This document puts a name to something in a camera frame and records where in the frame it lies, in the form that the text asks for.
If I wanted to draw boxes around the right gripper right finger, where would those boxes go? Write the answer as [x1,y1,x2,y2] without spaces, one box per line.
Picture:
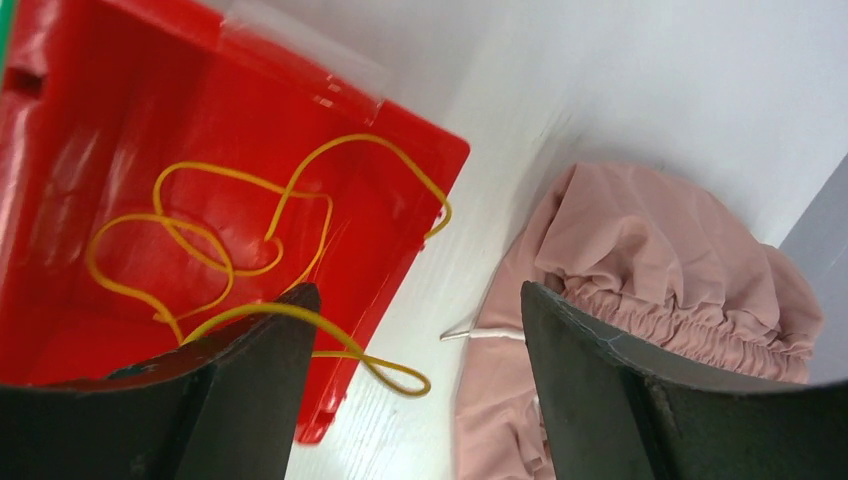
[521,282,847,479]

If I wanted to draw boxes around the pink cloth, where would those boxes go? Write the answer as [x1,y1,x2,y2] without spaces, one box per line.
[454,163,824,479]

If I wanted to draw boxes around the green plastic bin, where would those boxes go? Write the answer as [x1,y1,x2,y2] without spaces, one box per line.
[0,0,17,77]

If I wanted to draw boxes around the red plastic bin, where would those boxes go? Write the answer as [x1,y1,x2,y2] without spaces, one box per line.
[1,1,470,442]

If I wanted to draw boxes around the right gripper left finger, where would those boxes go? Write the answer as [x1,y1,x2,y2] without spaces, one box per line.
[1,314,316,479]

